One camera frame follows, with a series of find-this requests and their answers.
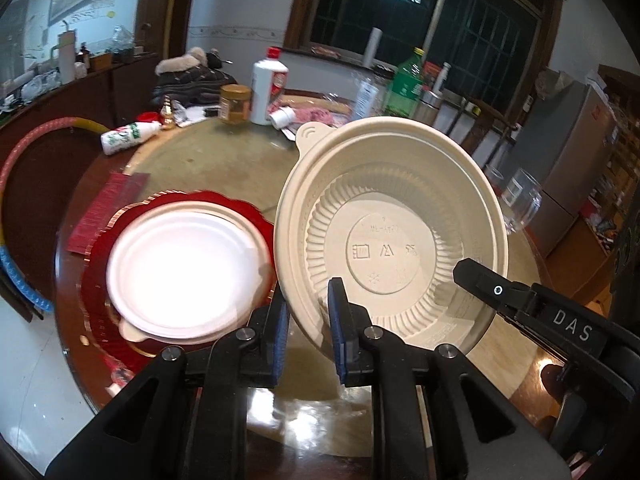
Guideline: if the steel thermos flask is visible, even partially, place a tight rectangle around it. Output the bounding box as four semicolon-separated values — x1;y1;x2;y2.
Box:
417;89;446;123

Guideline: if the white plastic bottle green label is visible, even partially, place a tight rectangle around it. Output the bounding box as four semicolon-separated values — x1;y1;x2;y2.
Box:
100;121;163;157

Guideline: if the white paper plate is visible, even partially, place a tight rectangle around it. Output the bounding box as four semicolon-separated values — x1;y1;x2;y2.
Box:
106;207;268;338

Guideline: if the white paper roll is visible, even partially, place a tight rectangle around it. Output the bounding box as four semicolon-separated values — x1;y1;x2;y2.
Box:
362;27;383;68

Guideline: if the wooden chair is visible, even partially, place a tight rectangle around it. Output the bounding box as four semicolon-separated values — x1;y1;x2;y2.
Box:
462;97;521;171

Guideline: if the dark wooden window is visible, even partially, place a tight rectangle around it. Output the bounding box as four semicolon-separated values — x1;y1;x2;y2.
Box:
282;0;566;93

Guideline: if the pink meat in bag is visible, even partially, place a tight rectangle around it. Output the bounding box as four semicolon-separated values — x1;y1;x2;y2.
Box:
267;105;333;126

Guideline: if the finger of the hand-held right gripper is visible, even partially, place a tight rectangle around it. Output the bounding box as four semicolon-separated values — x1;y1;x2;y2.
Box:
452;258;540;332

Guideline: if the multicolour hula hoop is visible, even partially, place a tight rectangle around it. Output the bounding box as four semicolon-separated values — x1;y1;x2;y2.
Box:
0;116;113;321

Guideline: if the grey refrigerator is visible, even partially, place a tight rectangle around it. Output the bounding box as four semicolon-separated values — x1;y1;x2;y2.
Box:
500;77;621;258

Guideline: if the clear plastic bag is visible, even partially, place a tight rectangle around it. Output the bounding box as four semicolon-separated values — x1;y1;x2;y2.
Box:
20;70;61;98

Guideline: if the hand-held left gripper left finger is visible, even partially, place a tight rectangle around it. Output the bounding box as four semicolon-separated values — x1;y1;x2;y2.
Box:
44;290;291;480

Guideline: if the clear bottle black cap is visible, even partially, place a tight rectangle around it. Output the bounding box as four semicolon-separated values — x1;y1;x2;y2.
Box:
356;67;396;120

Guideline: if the cluttered storage shelf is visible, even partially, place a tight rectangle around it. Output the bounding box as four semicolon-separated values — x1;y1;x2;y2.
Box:
580;64;640;246

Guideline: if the white tumbler with straw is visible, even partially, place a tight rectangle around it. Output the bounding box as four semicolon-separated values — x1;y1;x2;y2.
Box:
50;20;80;86

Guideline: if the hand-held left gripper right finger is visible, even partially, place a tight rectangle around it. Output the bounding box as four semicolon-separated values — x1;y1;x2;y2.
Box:
327;276;573;480

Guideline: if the white paper sheet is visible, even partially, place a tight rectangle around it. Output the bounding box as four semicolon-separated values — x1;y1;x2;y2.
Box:
175;105;221;127

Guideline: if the brown spread jar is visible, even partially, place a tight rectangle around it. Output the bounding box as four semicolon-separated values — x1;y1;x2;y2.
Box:
220;85;252;126

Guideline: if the wooden sideboard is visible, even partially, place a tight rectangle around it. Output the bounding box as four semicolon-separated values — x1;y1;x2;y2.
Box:
0;52;166;161

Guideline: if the red striped packet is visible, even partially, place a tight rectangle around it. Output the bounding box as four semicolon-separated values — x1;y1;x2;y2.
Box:
67;172;151;256

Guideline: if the clear drinking glass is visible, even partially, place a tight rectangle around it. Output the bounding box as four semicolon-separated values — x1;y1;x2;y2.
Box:
482;165;507;196
500;167;543;235

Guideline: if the white liquor bottle red cap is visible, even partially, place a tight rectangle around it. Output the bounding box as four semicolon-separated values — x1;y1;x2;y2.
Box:
249;46;290;127

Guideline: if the wooden door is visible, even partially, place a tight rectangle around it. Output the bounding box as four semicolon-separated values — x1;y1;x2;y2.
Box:
135;0;201;56

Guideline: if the dark quilted jacket fur collar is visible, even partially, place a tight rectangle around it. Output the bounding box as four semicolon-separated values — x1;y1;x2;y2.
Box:
151;47;238;111

